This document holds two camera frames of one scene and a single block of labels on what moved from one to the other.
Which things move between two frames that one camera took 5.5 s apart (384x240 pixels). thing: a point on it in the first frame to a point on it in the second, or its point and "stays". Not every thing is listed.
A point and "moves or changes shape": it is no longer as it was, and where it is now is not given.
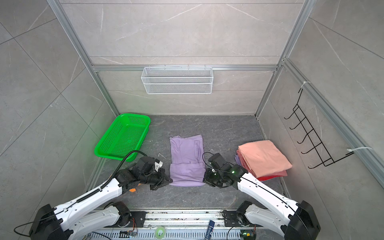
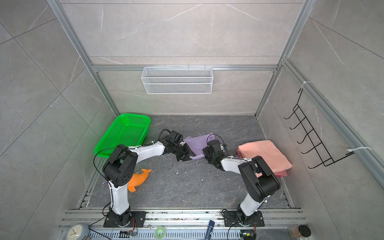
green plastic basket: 126,134 stays
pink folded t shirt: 263,158 stays
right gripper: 207,178 to 206,151
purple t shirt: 187,162 moves or changes shape
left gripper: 163,181 to 188,152
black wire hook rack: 326,159 stays
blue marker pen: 211,226 stays
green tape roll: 156,232 stays
